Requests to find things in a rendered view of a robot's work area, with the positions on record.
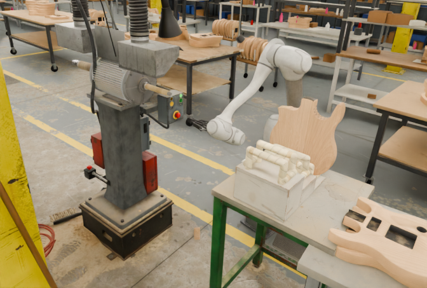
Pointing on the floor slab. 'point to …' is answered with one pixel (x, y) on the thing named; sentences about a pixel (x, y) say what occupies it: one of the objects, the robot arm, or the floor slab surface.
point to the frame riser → (128, 243)
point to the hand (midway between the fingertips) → (192, 121)
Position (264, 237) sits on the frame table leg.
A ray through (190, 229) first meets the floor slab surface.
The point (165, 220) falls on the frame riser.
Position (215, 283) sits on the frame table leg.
